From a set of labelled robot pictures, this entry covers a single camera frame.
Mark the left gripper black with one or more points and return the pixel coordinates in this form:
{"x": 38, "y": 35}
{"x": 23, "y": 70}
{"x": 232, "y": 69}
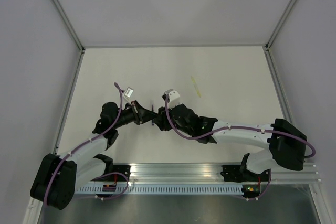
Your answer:
{"x": 141, "y": 115}

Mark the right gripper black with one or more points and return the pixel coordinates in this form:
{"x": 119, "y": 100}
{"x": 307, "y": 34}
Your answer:
{"x": 162, "y": 117}

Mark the yellow pen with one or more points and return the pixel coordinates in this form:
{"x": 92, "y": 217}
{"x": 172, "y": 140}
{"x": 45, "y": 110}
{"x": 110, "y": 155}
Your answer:
{"x": 196, "y": 86}

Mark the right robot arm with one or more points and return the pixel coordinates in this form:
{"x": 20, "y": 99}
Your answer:
{"x": 281, "y": 144}

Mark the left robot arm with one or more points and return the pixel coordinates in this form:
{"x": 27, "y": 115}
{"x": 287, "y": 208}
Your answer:
{"x": 60, "y": 175}

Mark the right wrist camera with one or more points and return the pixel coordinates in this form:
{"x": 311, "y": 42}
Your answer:
{"x": 173, "y": 98}

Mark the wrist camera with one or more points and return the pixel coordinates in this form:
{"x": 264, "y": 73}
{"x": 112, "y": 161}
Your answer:
{"x": 173, "y": 98}
{"x": 127, "y": 95}

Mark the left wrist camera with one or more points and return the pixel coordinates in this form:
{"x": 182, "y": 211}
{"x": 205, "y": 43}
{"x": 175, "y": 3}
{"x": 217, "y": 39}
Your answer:
{"x": 127, "y": 95}

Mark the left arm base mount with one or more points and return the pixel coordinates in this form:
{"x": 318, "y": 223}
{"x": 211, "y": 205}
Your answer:
{"x": 121, "y": 173}

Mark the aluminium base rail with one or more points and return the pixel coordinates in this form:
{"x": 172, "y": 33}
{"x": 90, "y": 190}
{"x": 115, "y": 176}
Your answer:
{"x": 210, "y": 173}

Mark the slotted cable duct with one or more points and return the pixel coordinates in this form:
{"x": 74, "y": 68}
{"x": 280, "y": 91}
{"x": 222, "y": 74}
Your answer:
{"x": 157, "y": 189}

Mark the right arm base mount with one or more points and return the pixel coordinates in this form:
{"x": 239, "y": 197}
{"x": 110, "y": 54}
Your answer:
{"x": 232, "y": 173}

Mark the left frame post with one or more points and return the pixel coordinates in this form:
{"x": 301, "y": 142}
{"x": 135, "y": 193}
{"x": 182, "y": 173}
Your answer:
{"x": 67, "y": 23}

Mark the frame post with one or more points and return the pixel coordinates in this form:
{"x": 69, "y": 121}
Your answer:
{"x": 281, "y": 22}
{"x": 67, "y": 23}

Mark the right frame post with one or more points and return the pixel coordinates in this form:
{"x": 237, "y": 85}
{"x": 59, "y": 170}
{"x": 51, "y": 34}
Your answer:
{"x": 281, "y": 22}

